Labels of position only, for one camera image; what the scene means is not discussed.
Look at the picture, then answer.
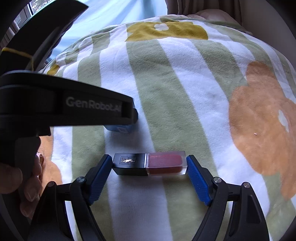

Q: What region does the person's left hand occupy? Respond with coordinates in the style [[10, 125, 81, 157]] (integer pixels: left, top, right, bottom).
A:
[[1, 152, 45, 219]]

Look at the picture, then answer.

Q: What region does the striped floral fleece blanket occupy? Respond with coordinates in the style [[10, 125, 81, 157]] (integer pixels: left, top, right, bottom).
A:
[[40, 16, 295, 240]]

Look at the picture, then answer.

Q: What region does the small blue cardboard box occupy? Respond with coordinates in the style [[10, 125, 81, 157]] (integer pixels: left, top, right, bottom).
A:
[[104, 124, 134, 133]]

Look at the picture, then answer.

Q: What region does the black red lipstick tube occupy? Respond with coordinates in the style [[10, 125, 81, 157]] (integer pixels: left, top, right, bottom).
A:
[[112, 151, 187, 176]]

